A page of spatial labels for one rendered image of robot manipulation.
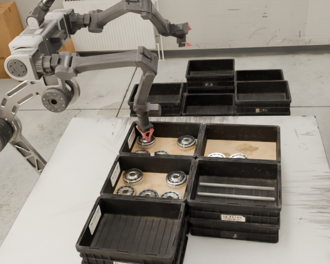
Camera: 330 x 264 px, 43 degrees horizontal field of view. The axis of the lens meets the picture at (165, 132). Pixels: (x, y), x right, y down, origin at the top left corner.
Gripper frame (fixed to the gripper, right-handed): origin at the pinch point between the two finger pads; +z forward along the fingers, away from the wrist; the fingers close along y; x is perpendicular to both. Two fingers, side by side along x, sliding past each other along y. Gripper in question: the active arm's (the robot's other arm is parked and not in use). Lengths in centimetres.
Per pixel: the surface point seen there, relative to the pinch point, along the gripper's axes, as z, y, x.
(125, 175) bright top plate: 2.6, -21.3, 21.9
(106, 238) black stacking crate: 7, -51, 44
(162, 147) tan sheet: 4.4, -7.8, -5.4
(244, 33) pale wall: 50, 198, -212
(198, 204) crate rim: -3, -64, 5
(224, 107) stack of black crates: 45, 66, -95
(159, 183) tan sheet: 5.6, -32.6, 8.9
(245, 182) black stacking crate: 6, -55, -26
